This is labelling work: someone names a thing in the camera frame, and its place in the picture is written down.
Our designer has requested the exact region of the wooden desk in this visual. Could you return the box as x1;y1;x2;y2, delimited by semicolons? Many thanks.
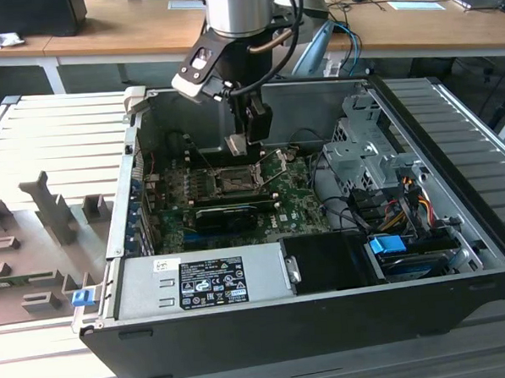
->
0;0;505;85

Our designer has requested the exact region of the grey metal drive cage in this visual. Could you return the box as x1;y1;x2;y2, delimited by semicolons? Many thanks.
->
318;86;434;203

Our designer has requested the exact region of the dark grey laptop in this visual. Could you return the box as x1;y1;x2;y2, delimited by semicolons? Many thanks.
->
449;0;505;13

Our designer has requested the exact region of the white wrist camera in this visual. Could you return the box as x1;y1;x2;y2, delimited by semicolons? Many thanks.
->
170;70;216;104

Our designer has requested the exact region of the silver power supply unit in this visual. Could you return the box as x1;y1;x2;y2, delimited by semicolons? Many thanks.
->
111;241;294;322

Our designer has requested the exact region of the black graphics card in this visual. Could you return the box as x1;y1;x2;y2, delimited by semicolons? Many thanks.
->
194;204;258;238

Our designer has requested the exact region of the coloured power wire bundle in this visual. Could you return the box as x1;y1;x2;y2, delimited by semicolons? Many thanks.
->
378;173;436;234

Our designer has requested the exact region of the blue expansion slot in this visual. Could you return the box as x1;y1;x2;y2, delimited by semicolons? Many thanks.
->
181;227;225;247

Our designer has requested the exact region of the black wire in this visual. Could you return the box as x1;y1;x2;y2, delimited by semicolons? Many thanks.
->
289;126;321;158

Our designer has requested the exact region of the white plastic holder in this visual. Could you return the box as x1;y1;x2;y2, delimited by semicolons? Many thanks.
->
321;51;344;79

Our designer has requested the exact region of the hard disk in blue carrier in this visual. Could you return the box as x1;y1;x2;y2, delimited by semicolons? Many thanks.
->
367;230;464;284

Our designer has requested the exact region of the grey parts rack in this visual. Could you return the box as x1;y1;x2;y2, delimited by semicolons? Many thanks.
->
0;166;120;326

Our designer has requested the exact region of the copper coloured cable sleeve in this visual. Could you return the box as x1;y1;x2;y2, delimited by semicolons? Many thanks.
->
247;28;294;55

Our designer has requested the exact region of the black box on desk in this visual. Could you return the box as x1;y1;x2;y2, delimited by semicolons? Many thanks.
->
0;0;89;41

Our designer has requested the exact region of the green motherboard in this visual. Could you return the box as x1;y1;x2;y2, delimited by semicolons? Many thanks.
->
142;144;339;255

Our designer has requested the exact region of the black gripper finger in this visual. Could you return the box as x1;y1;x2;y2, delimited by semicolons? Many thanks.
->
246;95;276;147
232;104;251;137

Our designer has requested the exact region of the CPU socket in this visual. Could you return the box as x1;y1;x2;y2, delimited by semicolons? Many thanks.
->
206;162;266;196

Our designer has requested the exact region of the blue cable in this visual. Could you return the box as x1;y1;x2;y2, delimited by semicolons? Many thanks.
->
332;20;364;75

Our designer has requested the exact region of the thin metal locking lever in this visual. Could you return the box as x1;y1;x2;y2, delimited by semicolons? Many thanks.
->
188;134;214;172

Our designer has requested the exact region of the black camera bracket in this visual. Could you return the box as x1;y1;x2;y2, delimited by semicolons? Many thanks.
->
175;32;232;87

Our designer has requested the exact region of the silver CPU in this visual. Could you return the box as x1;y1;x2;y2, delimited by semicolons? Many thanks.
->
224;133;250;157

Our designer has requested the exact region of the blue case latch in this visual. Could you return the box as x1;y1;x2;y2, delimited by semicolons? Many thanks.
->
70;289;94;309

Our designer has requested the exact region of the black open PC case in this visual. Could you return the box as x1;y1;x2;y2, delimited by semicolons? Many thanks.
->
58;68;505;378

